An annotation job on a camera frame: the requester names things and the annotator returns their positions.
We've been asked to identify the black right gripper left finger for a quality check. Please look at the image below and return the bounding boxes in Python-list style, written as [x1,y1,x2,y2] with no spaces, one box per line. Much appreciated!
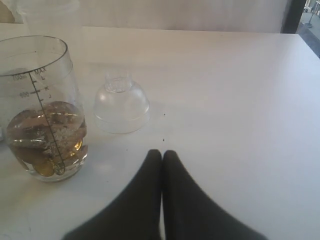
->
[64,149,162,240]

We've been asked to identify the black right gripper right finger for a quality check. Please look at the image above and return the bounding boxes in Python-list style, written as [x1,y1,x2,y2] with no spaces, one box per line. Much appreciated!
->
[162,150,266,240]

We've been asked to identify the clear dome shaker lid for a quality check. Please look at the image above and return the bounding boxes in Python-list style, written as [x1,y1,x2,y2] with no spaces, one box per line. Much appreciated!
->
[93,69,150,134]

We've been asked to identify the brown cereal contents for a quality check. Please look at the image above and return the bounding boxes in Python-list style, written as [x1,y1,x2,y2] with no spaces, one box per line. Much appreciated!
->
[6,101,88,178]

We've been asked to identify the clear plastic measuring cup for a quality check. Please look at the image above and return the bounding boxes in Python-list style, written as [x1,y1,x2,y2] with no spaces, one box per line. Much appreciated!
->
[0,35,85,182]

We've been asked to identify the translucent plastic container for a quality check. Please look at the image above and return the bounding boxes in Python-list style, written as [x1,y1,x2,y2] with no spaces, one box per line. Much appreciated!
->
[17,0,83,47]

